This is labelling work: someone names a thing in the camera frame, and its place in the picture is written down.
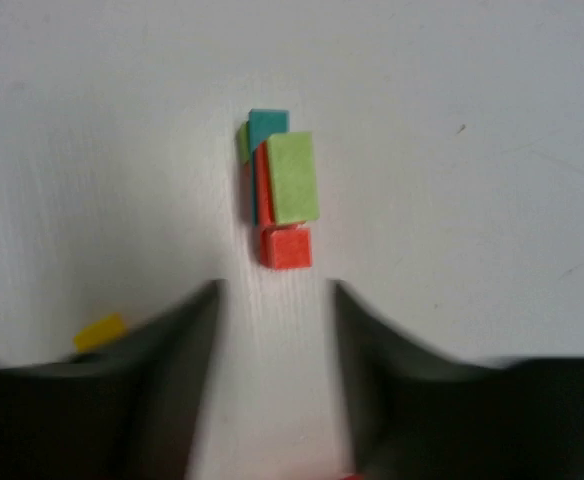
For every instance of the yellow cube wood block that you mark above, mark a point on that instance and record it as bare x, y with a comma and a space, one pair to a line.
99, 333

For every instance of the green cube wood block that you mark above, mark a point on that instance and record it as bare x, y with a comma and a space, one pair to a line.
242, 140

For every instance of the light green block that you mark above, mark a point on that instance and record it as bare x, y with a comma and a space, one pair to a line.
293, 177

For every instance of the red rectangular wood block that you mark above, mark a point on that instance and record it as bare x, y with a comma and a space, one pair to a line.
262, 187

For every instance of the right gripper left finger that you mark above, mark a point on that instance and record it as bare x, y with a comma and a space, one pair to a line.
125, 410

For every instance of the small red cube block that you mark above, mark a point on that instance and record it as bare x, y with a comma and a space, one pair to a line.
286, 248

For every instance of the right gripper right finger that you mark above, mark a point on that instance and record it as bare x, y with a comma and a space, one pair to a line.
412, 413

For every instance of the teal long wood block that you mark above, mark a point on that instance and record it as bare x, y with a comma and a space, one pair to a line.
262, 123

